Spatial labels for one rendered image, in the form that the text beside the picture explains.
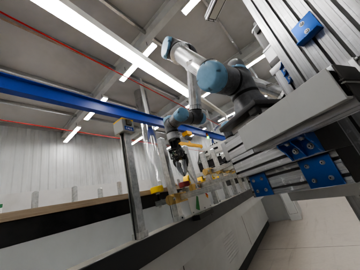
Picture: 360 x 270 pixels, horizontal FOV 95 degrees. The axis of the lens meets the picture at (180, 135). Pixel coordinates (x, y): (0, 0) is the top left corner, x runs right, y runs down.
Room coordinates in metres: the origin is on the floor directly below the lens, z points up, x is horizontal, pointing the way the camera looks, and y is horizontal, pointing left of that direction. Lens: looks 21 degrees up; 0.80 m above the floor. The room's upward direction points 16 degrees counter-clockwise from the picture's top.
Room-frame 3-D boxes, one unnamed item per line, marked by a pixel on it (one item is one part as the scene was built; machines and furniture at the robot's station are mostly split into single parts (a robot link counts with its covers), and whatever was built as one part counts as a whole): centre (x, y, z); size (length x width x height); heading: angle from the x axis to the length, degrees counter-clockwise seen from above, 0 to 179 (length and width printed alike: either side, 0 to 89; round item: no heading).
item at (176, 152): (0.91, 0.04, 1.06); 0.09 x 0.08 x 0.12; 169
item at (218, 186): (0.96, 0.06, 0.81); 0.44 x 0.03 x 0.04; 59
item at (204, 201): (1.12, -0.01, 0.75); 0.26 x 0.01 x 0.10; 149
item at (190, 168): (1.16, -0.01, 0.91); 0.04 x 0.04 x 0.48; 59
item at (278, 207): (3.92, -1.03, 0.95); 1.65 x 0.70 x 1.90; 59
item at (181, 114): (0.84, -0.03, 1.22); 0.11 x 0.11 x 0.08; 36
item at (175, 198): (0.97, 0.11, 0.81); 0.14 x 0.06 x 0.05; 149
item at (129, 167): (0.72, 0.26, 0.93); 0.05 x 0.05 x 0.45; 59
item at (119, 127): (0.72, 0.26, 1.18); 0.07 x 0.07 x 0.08; 59
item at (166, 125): (0.91, 0.04, 1.22); 0.09 x 0.08 x 0.11; 36
